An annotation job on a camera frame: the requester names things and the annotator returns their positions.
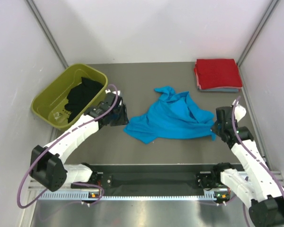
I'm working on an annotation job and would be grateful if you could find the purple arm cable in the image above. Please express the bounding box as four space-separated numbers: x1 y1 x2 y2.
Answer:
231 96 284 227
17 84 105 209

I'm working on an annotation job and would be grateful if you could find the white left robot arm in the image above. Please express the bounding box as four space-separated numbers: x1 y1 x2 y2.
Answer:
29 89 129 192

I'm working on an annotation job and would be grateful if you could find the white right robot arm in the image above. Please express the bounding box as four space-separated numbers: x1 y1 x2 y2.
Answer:
211 98 284 227

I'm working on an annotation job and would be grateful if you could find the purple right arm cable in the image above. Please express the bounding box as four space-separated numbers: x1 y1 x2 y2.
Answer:
231 96 284 227

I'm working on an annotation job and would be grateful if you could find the black t shirt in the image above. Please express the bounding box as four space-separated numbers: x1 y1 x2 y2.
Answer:
64 77 103 123

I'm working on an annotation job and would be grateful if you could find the aluminium frame rail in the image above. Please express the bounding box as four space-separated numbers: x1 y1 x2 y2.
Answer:
18 172 73 227

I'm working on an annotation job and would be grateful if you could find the blue t shirt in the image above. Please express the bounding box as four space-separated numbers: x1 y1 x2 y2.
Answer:
124 86 216 144

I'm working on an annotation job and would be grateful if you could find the left corner aluminium post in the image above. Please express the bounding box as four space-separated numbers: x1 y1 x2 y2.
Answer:
24 0 69 69

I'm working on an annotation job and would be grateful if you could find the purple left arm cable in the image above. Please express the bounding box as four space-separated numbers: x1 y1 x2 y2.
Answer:
17 84 105 209

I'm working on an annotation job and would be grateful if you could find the olive green plastic bin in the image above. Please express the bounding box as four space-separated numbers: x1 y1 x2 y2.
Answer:
31 63 108 131

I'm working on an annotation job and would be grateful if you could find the red folded t shirt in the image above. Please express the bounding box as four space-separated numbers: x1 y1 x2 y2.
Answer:
195 59 243 89

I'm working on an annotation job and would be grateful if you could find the corner aluminium post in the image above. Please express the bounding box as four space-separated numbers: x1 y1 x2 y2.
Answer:
24 0 69 69
237 0 280 67

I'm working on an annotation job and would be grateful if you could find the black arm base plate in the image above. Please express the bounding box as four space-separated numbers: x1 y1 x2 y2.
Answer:
87 170 226 191

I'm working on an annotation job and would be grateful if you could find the right corner aluminium post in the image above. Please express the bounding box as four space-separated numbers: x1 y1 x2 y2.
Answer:
237 0 280 67

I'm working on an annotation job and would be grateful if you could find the white slotted cable duct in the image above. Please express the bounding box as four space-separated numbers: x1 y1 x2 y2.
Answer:
39 190 231 201

